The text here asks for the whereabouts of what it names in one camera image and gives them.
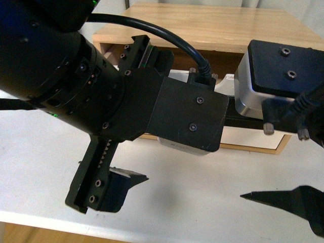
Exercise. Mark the wooden drawer cabinet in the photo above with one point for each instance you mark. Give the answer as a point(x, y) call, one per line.
point(222, 34)

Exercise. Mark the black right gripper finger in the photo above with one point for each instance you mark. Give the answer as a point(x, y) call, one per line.
point(304, 201)

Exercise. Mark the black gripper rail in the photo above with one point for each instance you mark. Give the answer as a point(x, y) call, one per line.
point(96, 184)

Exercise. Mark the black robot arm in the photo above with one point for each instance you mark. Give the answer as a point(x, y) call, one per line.
point(47, 64)

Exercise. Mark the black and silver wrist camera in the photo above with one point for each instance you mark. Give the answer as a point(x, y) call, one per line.
point(189, 114)

